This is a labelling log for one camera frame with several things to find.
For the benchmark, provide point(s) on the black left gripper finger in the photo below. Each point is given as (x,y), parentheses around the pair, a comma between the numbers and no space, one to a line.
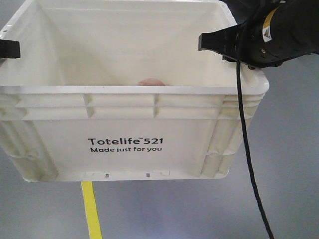
(9,49)

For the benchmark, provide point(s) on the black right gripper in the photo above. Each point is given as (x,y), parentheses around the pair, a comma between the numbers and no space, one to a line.
(285,32)

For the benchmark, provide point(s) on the yellow-pink plush peach ball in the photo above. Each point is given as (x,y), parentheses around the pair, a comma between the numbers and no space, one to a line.
(150,82)

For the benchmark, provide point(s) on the white plastic Totelife crate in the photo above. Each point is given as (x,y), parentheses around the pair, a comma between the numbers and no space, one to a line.
(70,107)

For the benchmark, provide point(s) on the yellow floor tape line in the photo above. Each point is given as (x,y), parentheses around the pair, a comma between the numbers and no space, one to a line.
(91,210)

